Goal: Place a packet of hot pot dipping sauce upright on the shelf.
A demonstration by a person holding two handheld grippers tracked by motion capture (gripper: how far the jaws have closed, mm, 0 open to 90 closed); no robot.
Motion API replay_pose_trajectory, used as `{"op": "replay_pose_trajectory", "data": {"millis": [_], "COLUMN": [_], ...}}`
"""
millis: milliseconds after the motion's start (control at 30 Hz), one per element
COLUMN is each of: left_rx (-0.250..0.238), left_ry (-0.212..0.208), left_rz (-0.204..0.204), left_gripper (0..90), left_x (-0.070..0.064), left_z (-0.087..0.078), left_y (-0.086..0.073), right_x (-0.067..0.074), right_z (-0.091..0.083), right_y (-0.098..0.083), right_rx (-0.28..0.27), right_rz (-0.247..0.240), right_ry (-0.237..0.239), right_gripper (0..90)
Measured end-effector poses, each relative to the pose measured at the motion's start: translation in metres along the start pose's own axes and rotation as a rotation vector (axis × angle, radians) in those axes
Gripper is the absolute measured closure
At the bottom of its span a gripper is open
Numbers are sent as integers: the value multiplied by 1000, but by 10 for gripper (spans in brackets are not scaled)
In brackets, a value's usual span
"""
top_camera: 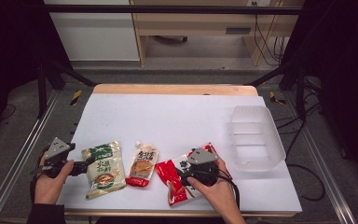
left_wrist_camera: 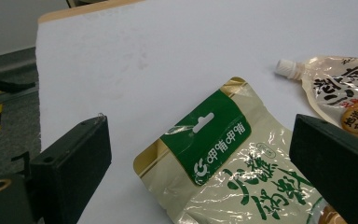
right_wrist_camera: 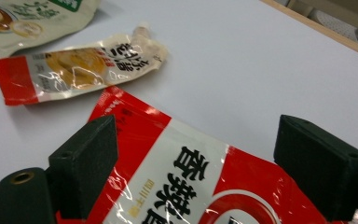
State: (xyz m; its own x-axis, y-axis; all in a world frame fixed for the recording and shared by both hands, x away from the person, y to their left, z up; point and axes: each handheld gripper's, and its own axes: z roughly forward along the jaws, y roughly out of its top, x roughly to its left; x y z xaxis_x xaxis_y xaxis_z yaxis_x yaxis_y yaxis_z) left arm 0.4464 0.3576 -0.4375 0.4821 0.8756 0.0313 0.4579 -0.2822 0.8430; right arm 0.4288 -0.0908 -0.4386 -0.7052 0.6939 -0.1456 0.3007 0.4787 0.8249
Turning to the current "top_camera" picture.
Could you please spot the orange spouted sauce pouch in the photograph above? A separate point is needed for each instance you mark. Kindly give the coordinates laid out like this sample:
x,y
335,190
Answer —
x,y
142,166

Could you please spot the white paper sheet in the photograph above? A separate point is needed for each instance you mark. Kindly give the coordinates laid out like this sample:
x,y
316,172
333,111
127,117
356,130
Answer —
x,y
167,124

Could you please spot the person's right hand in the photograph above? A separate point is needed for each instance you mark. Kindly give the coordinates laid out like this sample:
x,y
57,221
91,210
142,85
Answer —
x,y
220,193

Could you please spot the translucent plastic container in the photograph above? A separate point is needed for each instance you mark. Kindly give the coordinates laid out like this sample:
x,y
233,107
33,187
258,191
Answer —
x,y
254,140

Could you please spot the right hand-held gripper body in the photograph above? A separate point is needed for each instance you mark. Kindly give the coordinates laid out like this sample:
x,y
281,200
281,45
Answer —
x,y
202,158

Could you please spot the light wooden desk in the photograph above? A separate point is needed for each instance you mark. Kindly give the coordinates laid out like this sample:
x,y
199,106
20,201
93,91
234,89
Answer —
x,y
199,21

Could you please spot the black curtain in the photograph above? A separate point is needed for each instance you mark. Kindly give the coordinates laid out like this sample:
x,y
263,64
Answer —
x,y
9,56
345,77

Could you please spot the black horizontal frame bar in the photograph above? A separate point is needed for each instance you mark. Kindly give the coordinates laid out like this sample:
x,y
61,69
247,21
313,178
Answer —
x,y
167,9

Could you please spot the green and cream sauce pouch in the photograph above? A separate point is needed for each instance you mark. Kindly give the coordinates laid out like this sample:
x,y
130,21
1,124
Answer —
x,y
105,169

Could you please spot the person's left hand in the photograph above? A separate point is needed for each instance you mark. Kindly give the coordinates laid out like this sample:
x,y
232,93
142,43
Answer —
x,y
48,188

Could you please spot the red and white sauce packet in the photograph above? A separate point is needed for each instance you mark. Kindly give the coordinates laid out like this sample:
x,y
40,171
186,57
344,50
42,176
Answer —
x,y
174,177

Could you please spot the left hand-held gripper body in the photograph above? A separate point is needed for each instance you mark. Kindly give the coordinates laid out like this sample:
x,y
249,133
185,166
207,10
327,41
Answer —
x,y
57,148

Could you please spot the white cabinet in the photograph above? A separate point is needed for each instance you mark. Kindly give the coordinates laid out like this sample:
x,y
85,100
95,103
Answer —
x,y
96,37

